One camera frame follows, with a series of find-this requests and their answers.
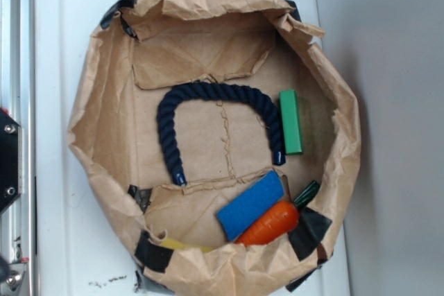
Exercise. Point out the black metal bracket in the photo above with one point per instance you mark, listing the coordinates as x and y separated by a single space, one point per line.
11 160

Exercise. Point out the orange toy carrot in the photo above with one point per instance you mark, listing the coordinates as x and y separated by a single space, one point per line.
281 218

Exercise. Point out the blue sponge block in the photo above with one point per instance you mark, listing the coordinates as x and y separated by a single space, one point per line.
239 214

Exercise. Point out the green wooden block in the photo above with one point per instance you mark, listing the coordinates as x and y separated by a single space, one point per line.
291 122

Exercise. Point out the brown paper bag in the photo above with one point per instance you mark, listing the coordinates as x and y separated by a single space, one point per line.
178 112

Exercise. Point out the yellow block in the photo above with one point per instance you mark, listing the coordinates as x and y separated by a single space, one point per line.
174 244

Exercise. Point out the aluminium frame rail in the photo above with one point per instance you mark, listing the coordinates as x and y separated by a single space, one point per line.
18 221

